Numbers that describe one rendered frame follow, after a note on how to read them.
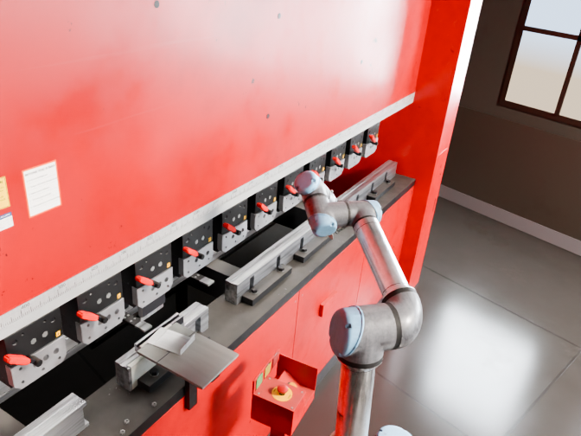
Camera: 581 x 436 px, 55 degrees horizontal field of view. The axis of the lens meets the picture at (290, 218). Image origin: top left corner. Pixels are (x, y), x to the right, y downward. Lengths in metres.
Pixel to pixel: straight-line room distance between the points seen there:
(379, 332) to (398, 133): 2.30
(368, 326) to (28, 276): 0.79
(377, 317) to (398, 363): 2.07
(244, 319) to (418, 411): 1.35
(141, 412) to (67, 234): 0.67
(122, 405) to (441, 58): 2.46
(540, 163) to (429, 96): 1.88
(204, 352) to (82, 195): 0.68
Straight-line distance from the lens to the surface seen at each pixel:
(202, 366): 1.78
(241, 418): 2.42
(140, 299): 1.70
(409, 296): 1.43
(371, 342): 1.35
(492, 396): 3.41
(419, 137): 3.48
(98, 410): 1.86
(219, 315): 2.17
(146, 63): 1.46
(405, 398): 3.22
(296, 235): 2.52
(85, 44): 1.33
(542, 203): 5.15
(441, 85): 3.38
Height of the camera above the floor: 2.22
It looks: 28 degrees down
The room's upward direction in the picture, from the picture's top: 5 degrees clockwise
